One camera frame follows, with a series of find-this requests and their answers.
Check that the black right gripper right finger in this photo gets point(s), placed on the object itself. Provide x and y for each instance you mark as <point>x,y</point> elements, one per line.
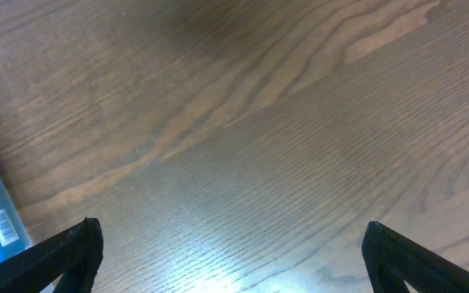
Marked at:
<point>395,263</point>

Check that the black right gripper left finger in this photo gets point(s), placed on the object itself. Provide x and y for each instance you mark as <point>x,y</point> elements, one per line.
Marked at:
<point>72,257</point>

